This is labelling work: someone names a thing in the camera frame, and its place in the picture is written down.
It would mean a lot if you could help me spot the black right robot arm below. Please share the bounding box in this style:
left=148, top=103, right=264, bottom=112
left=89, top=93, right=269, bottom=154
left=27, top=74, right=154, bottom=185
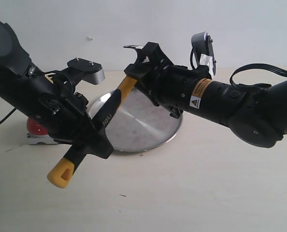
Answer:
left=124, top=42, right=287, bottom=148

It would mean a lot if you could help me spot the red dome push button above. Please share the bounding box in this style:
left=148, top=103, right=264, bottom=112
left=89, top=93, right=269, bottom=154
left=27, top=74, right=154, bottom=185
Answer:
left=26, top=118, right=57, bottom=145

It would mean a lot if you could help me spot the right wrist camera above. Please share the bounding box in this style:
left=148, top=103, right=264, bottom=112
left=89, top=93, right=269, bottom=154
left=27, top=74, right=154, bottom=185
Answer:
left=190, top=31, right=216, bottom=77

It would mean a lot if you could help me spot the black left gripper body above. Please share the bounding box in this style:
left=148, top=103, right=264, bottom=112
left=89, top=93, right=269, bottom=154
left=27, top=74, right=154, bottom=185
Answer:
left=20, top=72, right=87, bottom=137

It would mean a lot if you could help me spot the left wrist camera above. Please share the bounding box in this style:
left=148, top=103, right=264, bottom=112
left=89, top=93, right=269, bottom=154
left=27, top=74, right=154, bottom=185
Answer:
left=67, top=58, right=105, bottom=85

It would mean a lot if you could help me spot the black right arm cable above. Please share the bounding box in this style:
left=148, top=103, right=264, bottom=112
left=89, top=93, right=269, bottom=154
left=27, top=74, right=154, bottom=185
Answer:
left=230, top=63, right=287, bottom=90

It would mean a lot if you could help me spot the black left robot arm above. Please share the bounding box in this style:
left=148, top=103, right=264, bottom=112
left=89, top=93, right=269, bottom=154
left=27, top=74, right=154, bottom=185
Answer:
left=0, top=22, right=113, bottom=159

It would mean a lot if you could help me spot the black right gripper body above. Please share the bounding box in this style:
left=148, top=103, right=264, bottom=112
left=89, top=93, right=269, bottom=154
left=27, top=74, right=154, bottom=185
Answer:
left=151, top=65, right=211, bottom=119

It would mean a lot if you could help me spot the yellow black claw hammer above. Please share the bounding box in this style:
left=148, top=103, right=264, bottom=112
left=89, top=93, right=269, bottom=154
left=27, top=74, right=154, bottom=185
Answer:
left=46, top=44, right=149, bottom=189

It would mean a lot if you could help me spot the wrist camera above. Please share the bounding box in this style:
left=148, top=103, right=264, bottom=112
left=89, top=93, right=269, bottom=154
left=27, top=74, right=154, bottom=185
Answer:
left=67, top=58, right=105, bottom=85
left=190, top=31, right=216, bottom=77

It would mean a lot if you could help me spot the round stainless steel plate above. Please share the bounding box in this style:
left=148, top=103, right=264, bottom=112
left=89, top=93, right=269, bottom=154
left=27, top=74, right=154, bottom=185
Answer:
left=87, top=86, right=184, bottom=153

